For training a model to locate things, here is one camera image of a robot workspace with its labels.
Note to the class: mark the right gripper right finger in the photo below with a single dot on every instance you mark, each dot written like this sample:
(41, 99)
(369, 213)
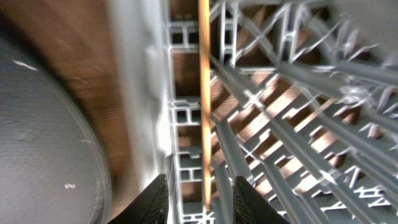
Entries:
(249, 207)

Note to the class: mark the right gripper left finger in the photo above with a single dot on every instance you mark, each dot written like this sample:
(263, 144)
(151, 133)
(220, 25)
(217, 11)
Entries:
(151, 206)

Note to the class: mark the wooden chopstick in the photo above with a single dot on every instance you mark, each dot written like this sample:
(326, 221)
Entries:
(204, 52)

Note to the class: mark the grey dishwasher rack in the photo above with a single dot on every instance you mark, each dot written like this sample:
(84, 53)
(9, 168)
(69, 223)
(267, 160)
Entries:
(303, 105)

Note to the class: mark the round black serving tray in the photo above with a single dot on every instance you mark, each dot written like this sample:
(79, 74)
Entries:
(53, 168)

